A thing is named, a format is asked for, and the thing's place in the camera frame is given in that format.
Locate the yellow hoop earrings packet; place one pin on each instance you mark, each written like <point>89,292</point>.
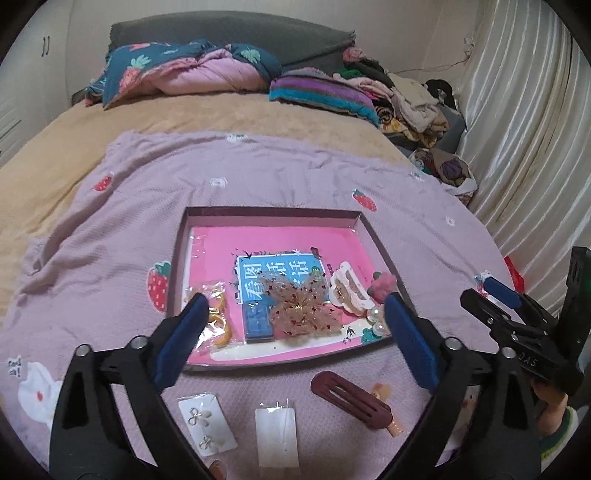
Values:
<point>218,318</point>

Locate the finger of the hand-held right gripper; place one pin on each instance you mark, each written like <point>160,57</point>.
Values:
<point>503,288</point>
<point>485,307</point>

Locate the purple printed blanket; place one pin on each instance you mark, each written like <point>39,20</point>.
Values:
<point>115,207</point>

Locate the white wardrobe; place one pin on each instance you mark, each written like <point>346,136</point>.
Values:
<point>27,83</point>

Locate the small orange hair clip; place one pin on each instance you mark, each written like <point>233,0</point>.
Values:
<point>397,425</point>

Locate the pile of clothes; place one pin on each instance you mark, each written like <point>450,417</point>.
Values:
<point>415,106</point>

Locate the teal strawberry quilt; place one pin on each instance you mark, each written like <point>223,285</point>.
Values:
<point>184,69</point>

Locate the cream satin curtain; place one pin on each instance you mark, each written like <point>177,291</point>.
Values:
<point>531,138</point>

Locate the maroon snap hair clip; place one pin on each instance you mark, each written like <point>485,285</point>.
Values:
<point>351,399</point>

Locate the person's right hand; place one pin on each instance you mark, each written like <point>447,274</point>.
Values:
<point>549,406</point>

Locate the dark brown shallow box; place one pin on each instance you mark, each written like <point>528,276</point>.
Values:
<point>277,211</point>

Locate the sheer dotted bow hair clip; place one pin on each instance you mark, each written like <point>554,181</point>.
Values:
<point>300,309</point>

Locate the small blue box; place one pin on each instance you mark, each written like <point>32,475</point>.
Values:
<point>256,324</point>

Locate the beige bed sheet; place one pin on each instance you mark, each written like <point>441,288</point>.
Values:
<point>184,110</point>

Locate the white bow earring card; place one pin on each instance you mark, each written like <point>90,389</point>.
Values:
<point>205,422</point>

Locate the white claw hair clip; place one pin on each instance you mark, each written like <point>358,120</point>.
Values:
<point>344,277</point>

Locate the red plastic bag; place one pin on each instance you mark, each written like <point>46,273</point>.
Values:
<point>513,274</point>

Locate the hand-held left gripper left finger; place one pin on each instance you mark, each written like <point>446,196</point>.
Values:
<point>182,337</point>

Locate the clear packet with white card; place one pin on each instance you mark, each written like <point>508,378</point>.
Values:
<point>276,436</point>

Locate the striped folded blanket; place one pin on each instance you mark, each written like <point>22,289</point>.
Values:
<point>318,94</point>

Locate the small brown hair accessory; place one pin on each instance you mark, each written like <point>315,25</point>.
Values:
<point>217,471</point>

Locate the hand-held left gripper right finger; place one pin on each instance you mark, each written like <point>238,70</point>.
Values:
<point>411,341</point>

